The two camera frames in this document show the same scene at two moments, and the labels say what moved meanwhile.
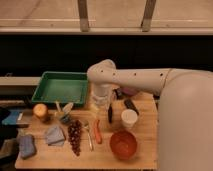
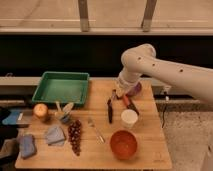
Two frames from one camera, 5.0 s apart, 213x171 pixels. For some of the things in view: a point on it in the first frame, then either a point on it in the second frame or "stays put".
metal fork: x=90 y=139 to x=99 y=139
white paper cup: x=129 y=117 stays put
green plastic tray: x=62 y=87 stays put
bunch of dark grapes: x=74 y=133 stays put
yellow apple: x=40 y=109 stays put
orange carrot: x=97 y=132 to x=126 y=100
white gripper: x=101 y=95 to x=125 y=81
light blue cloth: x=55 y=136 stays put
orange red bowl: x=123 y=144 stays put
